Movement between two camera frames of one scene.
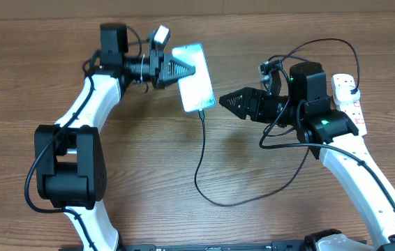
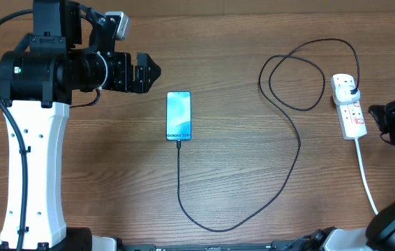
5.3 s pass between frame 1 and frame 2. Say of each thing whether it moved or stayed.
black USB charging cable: moved
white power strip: stayed
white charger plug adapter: stayed
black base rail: stayed
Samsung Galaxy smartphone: moved
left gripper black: moved
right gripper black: moved
